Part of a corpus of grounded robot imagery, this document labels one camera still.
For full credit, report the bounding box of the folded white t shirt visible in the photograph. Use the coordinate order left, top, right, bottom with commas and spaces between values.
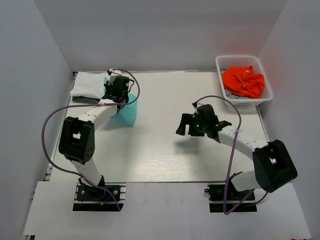
70, 71, 109, 100

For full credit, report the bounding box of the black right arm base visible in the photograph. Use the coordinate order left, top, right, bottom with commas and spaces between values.
204, 174, 258, 214

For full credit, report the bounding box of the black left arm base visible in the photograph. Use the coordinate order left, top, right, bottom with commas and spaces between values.
72, 178, 126, 212

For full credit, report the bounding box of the teal t shirt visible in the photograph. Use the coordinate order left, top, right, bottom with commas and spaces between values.
110, 78, 138, 127

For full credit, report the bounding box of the grey t shirt in basket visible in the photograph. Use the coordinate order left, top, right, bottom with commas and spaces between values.
225, 89, 249, 100

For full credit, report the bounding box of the folded dark green t shirt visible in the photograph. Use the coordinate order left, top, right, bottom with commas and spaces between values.
72, 96, 100, 104

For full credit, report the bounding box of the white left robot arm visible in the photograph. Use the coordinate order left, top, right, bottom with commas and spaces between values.
58, 76, 130, 200

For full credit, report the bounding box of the orange t shirt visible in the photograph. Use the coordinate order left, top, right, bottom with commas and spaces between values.
221, 65, 266, 99

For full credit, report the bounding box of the white plastic basket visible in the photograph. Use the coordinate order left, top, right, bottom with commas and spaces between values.
215, 55, 273, 106

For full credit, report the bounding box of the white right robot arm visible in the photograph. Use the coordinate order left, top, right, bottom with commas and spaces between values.
176, 104, 298, 200

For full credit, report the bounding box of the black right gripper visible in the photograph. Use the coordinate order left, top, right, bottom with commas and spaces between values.
176, 113, 208, 137

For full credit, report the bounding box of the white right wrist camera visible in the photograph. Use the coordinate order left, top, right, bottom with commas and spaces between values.
192, 102, 203, 113

